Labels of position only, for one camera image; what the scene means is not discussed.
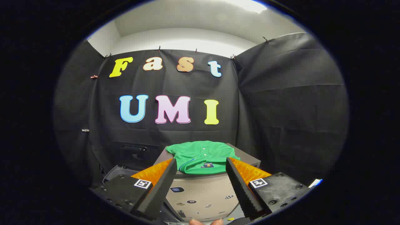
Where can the small white blue object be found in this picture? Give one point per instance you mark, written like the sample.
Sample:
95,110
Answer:
315,183

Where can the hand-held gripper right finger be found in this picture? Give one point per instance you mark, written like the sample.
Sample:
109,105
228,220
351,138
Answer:
242,190

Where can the dark washing machine lid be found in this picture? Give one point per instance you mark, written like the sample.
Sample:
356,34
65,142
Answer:
134,156

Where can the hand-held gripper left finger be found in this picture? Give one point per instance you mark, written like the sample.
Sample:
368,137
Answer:
159,190

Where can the green polo shirt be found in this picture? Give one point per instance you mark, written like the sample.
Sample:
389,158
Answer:
203,154

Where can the grey cabinet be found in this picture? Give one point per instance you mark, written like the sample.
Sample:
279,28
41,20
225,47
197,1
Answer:
203,190

